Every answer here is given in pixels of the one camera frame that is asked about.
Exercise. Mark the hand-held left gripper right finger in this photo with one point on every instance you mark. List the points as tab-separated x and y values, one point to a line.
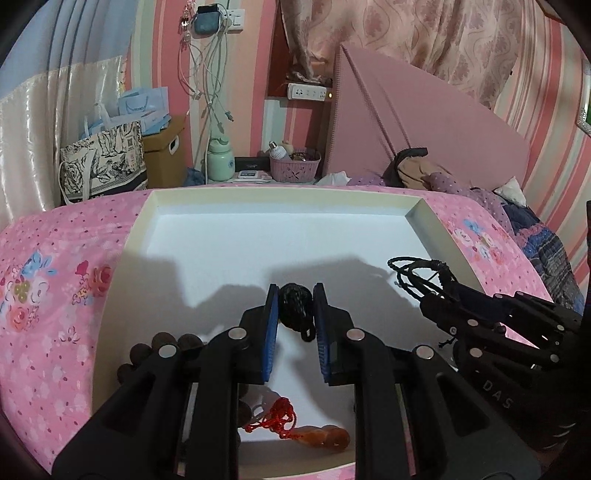
321	332

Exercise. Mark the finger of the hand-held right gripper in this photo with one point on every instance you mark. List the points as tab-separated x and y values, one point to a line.
508	307
508	344

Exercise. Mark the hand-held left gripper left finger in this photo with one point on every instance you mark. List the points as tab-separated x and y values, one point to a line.
272	332

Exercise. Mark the white shallow tray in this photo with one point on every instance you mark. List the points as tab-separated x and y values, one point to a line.
277	240

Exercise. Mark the dark blue patterned quilt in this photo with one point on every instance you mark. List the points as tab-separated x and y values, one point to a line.
545	249

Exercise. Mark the white pillow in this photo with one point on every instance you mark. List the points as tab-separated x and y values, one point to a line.
510	191

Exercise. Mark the purple dotted blanket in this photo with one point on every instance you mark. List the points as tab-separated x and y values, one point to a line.
461	189

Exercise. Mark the white tissue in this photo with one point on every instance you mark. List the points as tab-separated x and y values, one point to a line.
334	177

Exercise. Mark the white pink packet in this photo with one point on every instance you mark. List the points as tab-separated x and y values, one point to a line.
251	175

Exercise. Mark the brown cloth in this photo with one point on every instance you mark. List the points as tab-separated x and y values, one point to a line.
418	173

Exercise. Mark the pink plastic basket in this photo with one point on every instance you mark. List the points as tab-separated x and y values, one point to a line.
295	170

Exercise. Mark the black box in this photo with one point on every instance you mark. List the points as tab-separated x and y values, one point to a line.
251	164

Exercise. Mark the blue cloth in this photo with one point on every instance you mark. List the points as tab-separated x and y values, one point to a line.
194	177

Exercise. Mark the pink headboard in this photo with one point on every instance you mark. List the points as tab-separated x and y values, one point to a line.
461	138

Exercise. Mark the green bottle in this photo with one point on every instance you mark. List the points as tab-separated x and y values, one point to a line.
220	161

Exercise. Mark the white light bulb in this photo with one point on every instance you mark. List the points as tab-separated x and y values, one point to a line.
277	150

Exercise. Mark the silver framed picture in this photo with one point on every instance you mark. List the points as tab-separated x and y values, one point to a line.
585	122

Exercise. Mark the brown cardboard box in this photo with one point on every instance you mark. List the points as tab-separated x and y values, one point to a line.
161	161

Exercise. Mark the pink floral bedsheet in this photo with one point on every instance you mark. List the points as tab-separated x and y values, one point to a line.
55	258

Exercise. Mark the white power strip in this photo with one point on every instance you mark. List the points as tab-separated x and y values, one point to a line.
309	92

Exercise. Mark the black white floral tote bag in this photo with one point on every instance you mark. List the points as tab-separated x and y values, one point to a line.
101	161

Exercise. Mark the light blue gift bag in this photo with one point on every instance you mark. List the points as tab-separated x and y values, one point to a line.
143	106

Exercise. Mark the pale blue paper bag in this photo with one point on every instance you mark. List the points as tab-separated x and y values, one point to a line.
99	124

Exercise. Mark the pink patterned curtain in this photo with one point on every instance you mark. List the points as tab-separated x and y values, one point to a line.
415	37

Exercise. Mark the cream satin curtain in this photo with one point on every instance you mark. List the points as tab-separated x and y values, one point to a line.
27	138

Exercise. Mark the blue charger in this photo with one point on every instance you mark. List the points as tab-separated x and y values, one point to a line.
207	23

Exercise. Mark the hanging bead charm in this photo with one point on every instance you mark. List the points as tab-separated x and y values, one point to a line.
187	23

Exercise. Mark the light blue curtain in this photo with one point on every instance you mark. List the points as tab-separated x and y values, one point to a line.
46	46

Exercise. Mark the white wall socket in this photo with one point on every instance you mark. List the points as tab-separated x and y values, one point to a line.
233	19

